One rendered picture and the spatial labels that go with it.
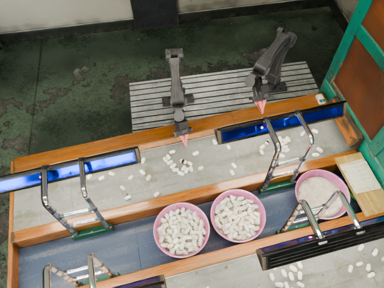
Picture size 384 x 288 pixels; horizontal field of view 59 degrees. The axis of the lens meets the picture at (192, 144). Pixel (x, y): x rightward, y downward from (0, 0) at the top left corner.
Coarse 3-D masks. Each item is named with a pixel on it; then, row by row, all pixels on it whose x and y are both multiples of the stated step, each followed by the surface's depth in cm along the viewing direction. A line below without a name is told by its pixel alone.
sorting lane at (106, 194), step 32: (320, 128) 194; (160, 160) 185; (192, 160) 185; (224, 160) 184; (256, 160) 184; (288, 160) 184; (32, 192) 176; (64, 192) 176; (96, 192) 176; (128, 192) 175; (160, 192) 175; (32, 224) 167
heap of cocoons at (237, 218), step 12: (228, 204) 172; (240, 204) 171; (252, 204) 172; (216, 216) 169; (228, 216) 168; (240, 216) 167; (252, 216) 167; (228, 228) 166; (240, 228) 165; (252, 228) 164; (240, 240) 163
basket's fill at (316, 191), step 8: (304, 184) 177; (312, 184) 177; (320, 184) 176; (328, 184) 177; (304, 192) 174; (312, 192) 174; (320, 192) 174; (328, 192) 174; (312, 200) 172; (320, 200) 171; (336, 200) 172; (336, 208) 170; (328, 216) 168
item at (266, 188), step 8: (296, 112) 154; (264, 120) 152; (304, 120) 151; (272, 128) 149; (304, 128) 149; (272, 136) 147; (312, 136) 146; (280, 144) 145; (312, 144) 147; (280, 152) 146; (304, 152) 155; (272, 160) 152; (296, 160) 158; (304, 160) 158; (272, 168) 157; (296, 168) 167; (272, 176) 167; (296, 176) 172; (264, 184) 173; (272, 184) 179; (280, 184) 179; (288, 184) 179; (264, 192) 179
